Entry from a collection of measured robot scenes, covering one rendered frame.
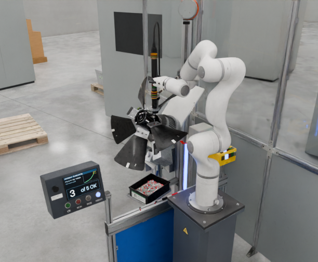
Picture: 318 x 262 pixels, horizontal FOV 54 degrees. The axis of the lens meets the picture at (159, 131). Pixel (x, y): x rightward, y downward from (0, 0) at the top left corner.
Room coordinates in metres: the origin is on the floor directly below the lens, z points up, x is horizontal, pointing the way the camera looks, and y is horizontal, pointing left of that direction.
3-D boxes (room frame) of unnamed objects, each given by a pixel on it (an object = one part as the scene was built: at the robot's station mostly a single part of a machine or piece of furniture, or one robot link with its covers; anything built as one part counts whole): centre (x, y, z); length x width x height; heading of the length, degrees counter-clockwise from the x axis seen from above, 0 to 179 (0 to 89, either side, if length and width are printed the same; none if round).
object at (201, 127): (2.44, -0.35, 0.92); 0.17 x 0.16 x 0.11; 124
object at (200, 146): (1.42, -0.23, 1.25); 0.19 x 0.12 x 0.24; 116
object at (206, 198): (1.43, -0.26, 1.04); 0.19 x 0.19 x 0.18
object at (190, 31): (2.63, -0.23, 0.90); 0.08 x 0.06 x 1.80; 69
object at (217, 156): (1.82, -0.41, 1.02); 0.16 x 0.10 x 0.11; 124
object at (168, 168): (2.33, -0.12, 0.73); 0.15 x 0.09 x 0.22; 124
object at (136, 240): (1.60, -0.09, 0.45); 0.82 x 0.02 x 0.66; 124
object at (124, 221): (1.60, -0.09, 0.82); 0.90 x 0.04 x 0.08; 124
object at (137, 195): (1.70, 0.06, 0.85); 0.22 x 0.17 x 0.07; 140
